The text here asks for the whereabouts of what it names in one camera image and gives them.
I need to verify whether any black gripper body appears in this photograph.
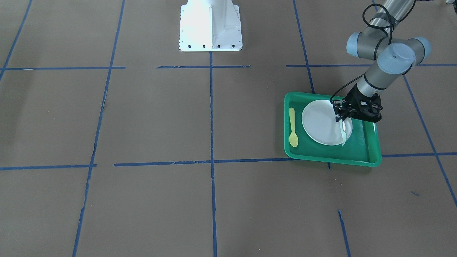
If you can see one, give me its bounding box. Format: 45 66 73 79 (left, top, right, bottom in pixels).
343 85 383 123

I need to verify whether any white plastic fork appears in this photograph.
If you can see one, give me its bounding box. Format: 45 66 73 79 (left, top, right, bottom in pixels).
339 119 348 146

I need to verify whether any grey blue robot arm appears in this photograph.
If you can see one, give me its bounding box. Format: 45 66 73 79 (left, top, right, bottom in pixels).
330 0 432 123

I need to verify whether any white round plate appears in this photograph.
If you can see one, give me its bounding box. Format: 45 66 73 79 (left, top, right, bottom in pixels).
301 100 353 146

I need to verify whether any green plastic tray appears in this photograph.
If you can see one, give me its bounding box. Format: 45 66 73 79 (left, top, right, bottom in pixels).
283 92 382 167

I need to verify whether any yellow plastic spoon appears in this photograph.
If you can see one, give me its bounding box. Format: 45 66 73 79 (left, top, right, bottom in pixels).
288 107 299 147

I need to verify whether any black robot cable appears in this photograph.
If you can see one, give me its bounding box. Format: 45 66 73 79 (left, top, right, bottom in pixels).
330 0 416 106

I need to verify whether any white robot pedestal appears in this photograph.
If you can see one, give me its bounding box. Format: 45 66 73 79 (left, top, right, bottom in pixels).
179 0 243 52

